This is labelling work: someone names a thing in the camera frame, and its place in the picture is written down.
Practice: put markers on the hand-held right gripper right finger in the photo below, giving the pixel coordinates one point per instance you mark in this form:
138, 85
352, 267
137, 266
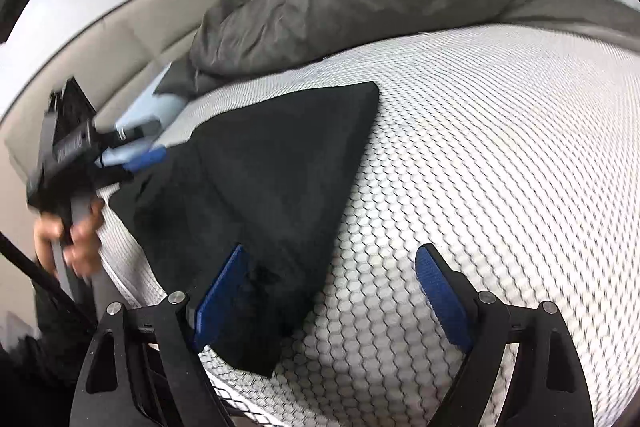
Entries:
442, 297

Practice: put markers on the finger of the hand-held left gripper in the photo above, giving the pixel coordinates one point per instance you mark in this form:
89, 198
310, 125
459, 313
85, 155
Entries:
137, 129
147, 159

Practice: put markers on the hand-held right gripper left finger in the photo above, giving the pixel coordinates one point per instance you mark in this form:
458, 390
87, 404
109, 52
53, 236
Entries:
220, 292

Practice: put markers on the black pants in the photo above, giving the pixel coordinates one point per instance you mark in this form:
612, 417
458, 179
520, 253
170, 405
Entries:
280, 167

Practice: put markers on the person's left forearm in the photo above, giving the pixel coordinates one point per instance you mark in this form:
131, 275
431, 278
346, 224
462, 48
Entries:
50, 347

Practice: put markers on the person's left hand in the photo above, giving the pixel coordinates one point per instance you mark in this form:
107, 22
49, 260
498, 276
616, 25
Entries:
82, 252

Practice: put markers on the light blue pillow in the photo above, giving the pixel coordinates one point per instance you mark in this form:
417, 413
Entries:
150, 107

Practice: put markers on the beige headboard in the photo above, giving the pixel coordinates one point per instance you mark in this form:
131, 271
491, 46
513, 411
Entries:
125, 42

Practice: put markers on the white honeycomb mesh mattress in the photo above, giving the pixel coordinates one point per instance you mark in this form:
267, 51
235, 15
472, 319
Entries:
500, 157

